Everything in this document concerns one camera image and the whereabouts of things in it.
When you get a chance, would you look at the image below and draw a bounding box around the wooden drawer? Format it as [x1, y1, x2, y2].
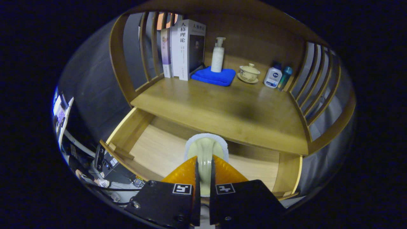
[100, 107, 302, 201]

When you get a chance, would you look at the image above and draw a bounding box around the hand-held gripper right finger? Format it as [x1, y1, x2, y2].
[209, 155, 286, 227]

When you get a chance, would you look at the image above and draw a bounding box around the white lotion bottle blue cap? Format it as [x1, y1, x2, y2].
[263, 62, 283, 88]

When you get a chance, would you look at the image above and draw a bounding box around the beige lidded teacup with saucer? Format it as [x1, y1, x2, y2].
[237, 63, 260, 84]

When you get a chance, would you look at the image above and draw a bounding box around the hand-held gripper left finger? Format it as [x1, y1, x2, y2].
[124, 155, 201, 229]

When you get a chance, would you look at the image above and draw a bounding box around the wooden countertop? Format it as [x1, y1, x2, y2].
[130, 62, 310, 156]

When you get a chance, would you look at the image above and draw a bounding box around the thick white book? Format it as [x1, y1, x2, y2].
[171, 19, 206, 81]

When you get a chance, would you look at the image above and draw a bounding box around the blue folded cloth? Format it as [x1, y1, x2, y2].
[191, 66, 236, 87]

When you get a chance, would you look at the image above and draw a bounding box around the cream handled white scrubbing pad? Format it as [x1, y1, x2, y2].
[184, 133, 229, 196]

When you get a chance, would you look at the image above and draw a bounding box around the thin purple book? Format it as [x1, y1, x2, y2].
[161, 28, 173, 78]

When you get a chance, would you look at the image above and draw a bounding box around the teal bottle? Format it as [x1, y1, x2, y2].
[277, 66, 293, 92]

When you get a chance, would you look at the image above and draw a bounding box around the white pump bottle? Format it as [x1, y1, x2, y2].
[211, 37, 226, 73]

